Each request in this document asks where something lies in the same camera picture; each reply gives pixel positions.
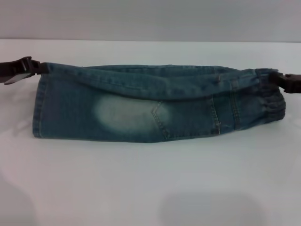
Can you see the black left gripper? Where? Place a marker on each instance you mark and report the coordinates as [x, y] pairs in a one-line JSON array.
[[7, 68]]

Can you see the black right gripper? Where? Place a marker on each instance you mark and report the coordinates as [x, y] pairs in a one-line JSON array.
[[296, 82]]

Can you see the blue denim shorts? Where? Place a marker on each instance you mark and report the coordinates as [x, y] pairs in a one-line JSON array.
[[131, 117]]

